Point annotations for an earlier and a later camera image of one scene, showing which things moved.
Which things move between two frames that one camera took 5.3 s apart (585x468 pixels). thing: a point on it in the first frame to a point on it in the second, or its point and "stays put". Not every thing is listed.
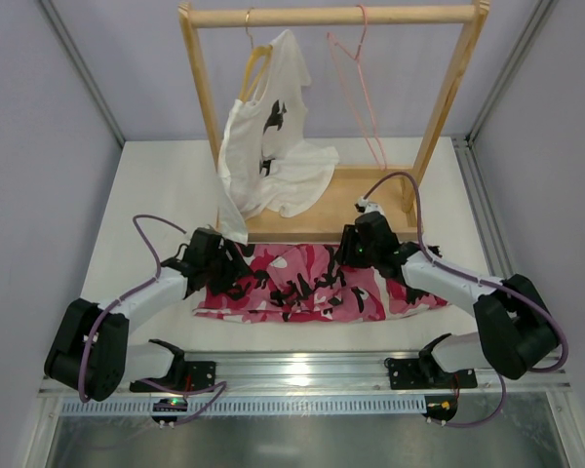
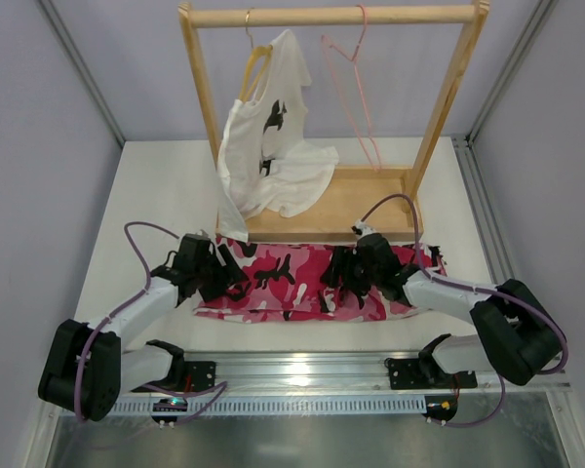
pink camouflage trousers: (313, 283) stays put
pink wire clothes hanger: (374, 127) to (342, 92)
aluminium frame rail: (341, 373) stays put
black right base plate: (406, 373) stays put
